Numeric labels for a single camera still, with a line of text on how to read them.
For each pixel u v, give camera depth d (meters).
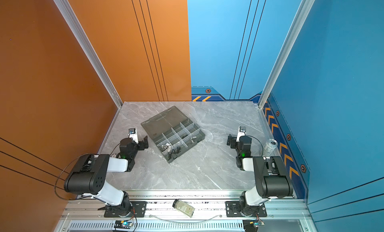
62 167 0.71
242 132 0.81
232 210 0.72
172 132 1.01
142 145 0.85
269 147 0.81
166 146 0.94
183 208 0.71
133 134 0.82
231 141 0.86
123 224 0.71
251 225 0.70
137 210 0.74
